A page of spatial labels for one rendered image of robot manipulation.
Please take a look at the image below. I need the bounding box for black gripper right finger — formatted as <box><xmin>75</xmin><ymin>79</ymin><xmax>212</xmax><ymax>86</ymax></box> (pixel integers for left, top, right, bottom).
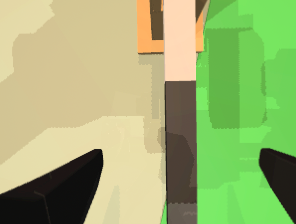
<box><xmin>258</xmin><ymin>148</ymin><xmax>296</xmax><ymax>224</ymax></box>

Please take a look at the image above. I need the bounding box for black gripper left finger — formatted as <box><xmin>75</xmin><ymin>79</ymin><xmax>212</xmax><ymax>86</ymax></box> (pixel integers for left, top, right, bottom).
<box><xmin>0</xmin><ymin>149</ymin><xmax>104</xmax><ymax>224</ymax></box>

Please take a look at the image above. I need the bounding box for green flat mat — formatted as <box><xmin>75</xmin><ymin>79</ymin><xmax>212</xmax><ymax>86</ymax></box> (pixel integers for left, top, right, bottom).
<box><xmin>196</xmin><ymin>0</ymin><xmax>296</xmax><ymax>224</ymax></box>

